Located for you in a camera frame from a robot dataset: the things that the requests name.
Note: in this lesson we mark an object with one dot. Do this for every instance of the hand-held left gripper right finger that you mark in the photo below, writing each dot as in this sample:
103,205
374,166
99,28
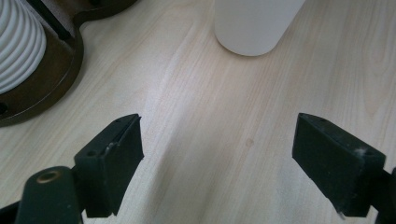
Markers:
336,168

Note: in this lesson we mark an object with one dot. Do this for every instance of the dark brown double cup holder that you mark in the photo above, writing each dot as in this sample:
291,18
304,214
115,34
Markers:
59,77

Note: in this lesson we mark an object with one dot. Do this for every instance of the single white paper cup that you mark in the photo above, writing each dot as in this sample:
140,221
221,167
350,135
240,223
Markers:
255,25

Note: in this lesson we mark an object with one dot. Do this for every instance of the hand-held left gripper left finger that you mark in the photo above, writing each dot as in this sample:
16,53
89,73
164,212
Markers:
109,168

